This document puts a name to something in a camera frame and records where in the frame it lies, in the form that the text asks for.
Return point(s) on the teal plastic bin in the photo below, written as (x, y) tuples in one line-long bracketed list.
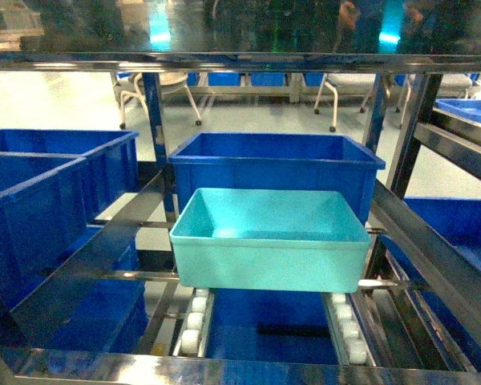
[(256, 239)]

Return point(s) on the white roller track left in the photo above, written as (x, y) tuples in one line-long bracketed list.
[(192, 339)]

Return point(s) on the blue bin lower centre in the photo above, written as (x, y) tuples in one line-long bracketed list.
[(270, 326)]

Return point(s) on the blue bin lower right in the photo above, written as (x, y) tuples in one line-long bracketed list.
[(458, 220)]

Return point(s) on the white stool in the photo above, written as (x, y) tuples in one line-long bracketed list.
[(131, 87)]

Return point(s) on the blue bin near left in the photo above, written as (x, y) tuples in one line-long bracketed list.
[(41, 214)]

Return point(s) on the blue bin behind teal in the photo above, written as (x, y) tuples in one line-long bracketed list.
[(277, 161)]

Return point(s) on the white roller track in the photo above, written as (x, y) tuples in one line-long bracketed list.
[(348, 341), (192, 339)]

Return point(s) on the white roller track right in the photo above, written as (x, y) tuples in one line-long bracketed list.
[(348, 341)]

